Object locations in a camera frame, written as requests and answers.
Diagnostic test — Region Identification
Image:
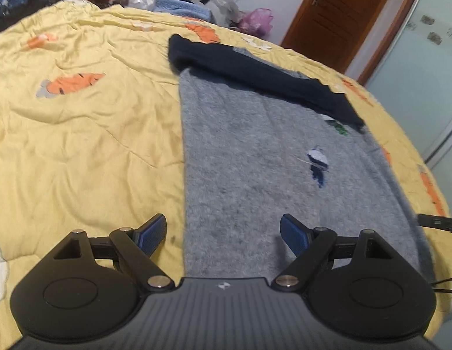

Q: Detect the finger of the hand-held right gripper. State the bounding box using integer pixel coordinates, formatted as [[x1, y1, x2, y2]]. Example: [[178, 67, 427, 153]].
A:
[[417, 213, 452, 232]]

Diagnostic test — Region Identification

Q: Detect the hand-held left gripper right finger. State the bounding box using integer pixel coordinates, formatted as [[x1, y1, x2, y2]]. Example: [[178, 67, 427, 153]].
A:
[[271, 213, 398, 292]]

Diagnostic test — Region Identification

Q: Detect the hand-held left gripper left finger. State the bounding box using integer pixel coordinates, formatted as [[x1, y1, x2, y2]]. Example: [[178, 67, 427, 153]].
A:
[[53, 213, 173, 292]]

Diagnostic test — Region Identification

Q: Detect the grey sweater with navy sleeves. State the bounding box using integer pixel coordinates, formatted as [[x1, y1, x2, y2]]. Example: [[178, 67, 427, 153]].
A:
[[168, 34, 430, 286]]

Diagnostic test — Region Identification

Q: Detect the yellow carrot print quilt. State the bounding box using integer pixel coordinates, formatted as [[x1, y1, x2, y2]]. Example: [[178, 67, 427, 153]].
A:
[[0, 0, 452, 350]]

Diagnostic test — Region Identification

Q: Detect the frosted glass sliding door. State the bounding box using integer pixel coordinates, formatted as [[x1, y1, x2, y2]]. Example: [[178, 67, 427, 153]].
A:
[[357, 0, 452, 170]]

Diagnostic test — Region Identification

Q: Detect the pink plastic bag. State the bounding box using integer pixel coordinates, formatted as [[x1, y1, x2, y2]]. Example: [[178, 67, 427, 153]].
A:
[[238, 7, 275, 39]]

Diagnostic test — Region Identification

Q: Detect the brown wooden door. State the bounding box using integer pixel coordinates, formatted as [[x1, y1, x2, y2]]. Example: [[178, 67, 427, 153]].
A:
[[280, 0, 429, 85]]

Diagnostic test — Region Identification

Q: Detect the light blue towel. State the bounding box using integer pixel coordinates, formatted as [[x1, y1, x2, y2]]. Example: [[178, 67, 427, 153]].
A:
[[153, 0, 212, 23]]

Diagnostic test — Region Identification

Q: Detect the clear plastic bag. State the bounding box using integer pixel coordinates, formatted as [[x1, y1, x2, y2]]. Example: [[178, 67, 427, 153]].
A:
[[206, 0, 245, 30]]

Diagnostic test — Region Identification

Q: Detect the black cable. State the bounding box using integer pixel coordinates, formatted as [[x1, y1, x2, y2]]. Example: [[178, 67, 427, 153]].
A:
[[428, 279, 452, 296]]

